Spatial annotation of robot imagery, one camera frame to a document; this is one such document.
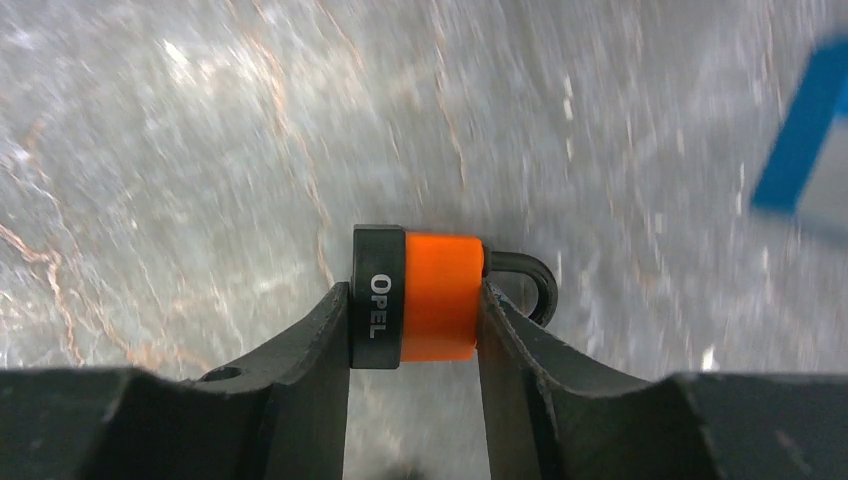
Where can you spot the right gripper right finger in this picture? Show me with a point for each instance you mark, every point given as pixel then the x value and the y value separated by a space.
pixel 552 412

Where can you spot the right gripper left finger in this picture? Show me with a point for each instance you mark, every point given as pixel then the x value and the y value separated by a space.
pixel 277 412

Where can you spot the orange black padlock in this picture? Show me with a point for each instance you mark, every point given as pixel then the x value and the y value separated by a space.
pixel 415 296

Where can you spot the blue grey toy brick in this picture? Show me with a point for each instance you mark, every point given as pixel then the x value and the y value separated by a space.
pixel 804 179

